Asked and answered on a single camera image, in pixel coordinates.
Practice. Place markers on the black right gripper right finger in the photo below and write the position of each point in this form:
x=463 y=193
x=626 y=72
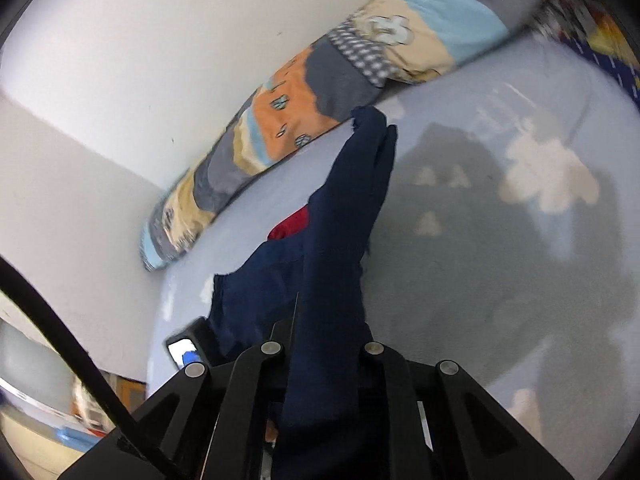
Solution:
x=436 y=422

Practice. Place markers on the patchwork long pillow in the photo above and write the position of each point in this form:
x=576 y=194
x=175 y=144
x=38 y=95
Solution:
x=409 y=41

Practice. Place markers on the light blue cloud bedsheet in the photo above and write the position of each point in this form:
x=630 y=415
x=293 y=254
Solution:
x=509 y=242

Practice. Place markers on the dark patterned quilt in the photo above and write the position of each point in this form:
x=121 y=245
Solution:
x=587 y=28

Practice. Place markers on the navy blue garment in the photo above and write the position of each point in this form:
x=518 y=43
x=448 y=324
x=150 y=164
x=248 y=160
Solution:
x=313 y=277

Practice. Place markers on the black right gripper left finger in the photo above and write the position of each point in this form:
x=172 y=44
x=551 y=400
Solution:
x=210 y=425

